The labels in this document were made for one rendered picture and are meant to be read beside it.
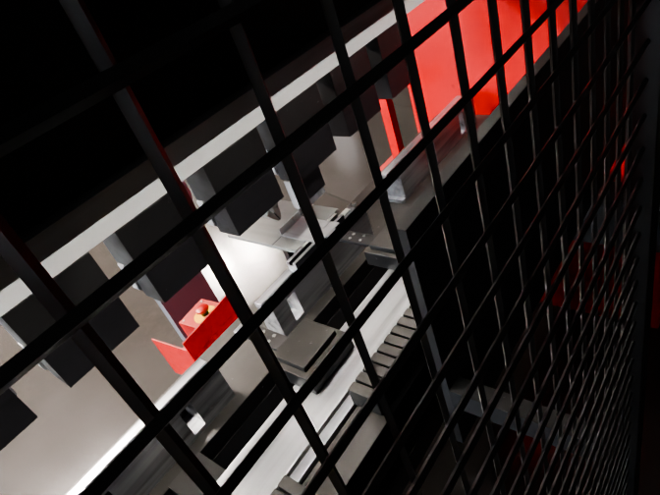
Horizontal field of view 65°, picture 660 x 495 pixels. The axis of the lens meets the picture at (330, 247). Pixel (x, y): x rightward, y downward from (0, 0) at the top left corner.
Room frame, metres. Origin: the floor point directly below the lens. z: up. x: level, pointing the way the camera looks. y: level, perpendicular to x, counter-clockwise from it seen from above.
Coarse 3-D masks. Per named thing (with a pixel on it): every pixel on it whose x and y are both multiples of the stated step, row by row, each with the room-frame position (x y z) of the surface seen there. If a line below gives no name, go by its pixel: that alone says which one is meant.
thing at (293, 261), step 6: (336, 216) 1.15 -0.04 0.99; (342, 216) 1.13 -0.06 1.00; (306, 246) 1.06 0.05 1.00; (312, 246) 1.05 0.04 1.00; (300, 252) 1.05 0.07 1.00; (306, 252) 1.03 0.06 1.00; (294, 258) 1.03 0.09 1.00; (300, 258) 1.02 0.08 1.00; (306, 258) 1.03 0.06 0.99; (288, 264) 1.02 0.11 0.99; (294, 264) 1.01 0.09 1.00; (300, 264) 1.01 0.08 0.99; (294, 270) 1.01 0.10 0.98
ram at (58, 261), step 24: (408, 0) 1.41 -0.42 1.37; (384, 24) 1.33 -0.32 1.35; (312, 72) 1.13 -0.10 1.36; (288, 96) 1.07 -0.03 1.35; (240, 120) 0.98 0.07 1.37; (216, 144) 0.94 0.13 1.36; (192, 168) 0.89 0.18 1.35; (144, 192) 0.83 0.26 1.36; (120, 216) 0.79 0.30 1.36; (72, 240) 0.74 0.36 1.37; (96, 240) 0.76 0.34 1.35; (48, 264) 0.71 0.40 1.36; (24, 288) 0.68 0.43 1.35; (0, 312) 0.65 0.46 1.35
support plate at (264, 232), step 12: (288, 204) 1.29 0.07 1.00; (312, 204) 1.24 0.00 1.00; (288, 216) 1.23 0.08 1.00; (324, 216) 1.16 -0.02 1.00; (252, 228) 1.23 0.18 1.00; (264, 228) 1.21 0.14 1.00; (276, 228) 1.19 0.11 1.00; (240, 240) 1.22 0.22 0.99; (252, 240) 1.18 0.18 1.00; (264, 240) 1.15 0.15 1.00; (276, 240) 1.13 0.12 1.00; (288, 240) 1.11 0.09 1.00; (300, 240) 1.09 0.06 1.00
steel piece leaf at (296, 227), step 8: (296, 216) 1.19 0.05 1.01; (288, 224) 1.16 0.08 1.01; (296, 224) 1.17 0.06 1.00; (304, 224) 1.15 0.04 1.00; (320, 224) 1.12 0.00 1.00; (280, 232) 1.14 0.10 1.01; (288, 232) 1.15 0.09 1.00; (296, 232) 1.13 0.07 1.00; (304, 232) 1.12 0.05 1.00; (304, 240) 1.08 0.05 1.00
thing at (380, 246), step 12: (336, 228) 1.08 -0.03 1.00; (384, 228) 0.96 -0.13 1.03; (348, 240) 1.01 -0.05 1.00; (360, 240) 0.99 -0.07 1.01; (372, 240) 0.97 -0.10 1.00; (384, 240) 0.92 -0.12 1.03; (372, 252) 0.90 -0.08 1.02; (384, 252) 0.89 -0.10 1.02; (372, 264) 0.91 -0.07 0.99; (384, 264) 0.88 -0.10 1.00; (396, 264) 0.86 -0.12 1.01
